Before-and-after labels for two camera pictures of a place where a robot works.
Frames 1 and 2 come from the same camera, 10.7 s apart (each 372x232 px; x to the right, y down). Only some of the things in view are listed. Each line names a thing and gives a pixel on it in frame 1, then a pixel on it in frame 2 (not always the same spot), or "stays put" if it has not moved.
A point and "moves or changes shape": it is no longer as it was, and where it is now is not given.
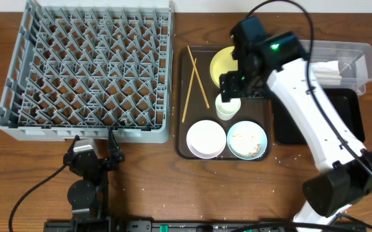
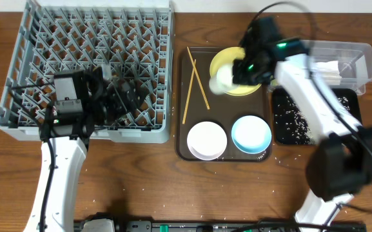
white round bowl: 206,139 stays put
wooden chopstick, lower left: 185,109 stays put
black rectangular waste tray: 346,104 stays put
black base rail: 204,226 stays put
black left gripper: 117,157 to 115,96
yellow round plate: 222,62 stays put
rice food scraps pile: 258,147 to 291,123
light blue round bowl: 247,140 moves or changes shape
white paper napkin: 327,73 stays put
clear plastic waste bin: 343,65 stays put
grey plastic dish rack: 79,68 stays put
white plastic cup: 226,110 to 224,80
